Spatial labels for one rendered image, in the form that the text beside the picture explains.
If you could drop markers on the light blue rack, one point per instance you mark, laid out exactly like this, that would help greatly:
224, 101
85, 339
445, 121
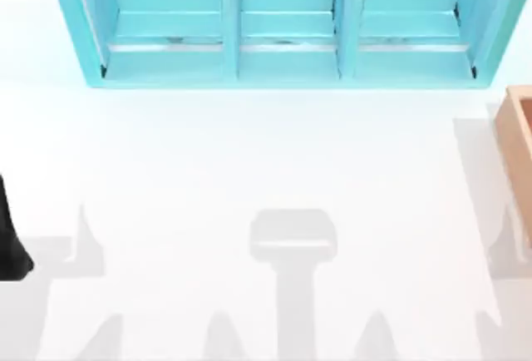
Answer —
287, 61

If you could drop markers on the shallow salmon-coloured box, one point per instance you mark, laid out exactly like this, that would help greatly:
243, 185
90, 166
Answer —
512, 144

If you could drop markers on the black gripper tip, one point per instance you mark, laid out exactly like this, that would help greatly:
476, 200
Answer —
10, 253

